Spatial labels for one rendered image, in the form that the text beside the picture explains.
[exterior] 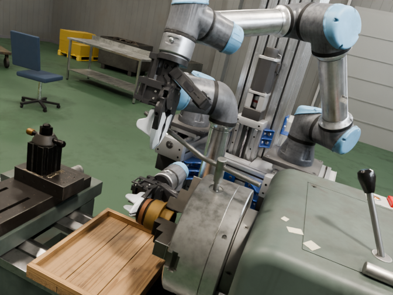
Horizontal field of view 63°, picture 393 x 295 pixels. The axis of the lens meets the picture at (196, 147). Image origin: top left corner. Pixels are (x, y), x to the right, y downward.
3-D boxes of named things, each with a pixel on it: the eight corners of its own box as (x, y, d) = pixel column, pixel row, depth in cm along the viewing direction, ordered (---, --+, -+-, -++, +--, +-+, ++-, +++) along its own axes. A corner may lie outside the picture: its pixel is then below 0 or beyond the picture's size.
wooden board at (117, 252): (179, 249, 111) (181, 239, 110) (121, 328, 79) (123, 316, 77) (106, 216, 119) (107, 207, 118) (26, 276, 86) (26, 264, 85)
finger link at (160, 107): (156, 128, 74) (166, 92, 73) (162, 130, 74) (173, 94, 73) (147, 127, 70) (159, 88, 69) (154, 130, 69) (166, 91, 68)
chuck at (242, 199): (237, 249, 104) (262, 168, 88) (200, 338, 78) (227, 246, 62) (226, 244, 105) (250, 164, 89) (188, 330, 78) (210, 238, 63)
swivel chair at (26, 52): (42, 99, 512) (47, 33, 478) (66, 110, 489) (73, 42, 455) (6, 102, 462) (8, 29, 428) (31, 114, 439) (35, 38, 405)
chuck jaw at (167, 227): (198, 230, 82) (181, 253, 71) (193, 247, 83) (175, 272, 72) (159, 214, 85) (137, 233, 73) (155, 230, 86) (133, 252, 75)
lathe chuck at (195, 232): (226, 244, 105) (250, 164, 89) (188, 330, 79) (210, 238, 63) (201, 234, 107) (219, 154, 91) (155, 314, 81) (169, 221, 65)
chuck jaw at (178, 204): (205, 223, 88) (221, 183, 91) (203, 221, 84) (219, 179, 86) (169, 208, 91) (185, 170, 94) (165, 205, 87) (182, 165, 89)
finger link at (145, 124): (134, 142, 76) (145, 105, 75) (156, 150, 74) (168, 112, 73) (127, 142, 73) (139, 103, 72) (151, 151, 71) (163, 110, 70)
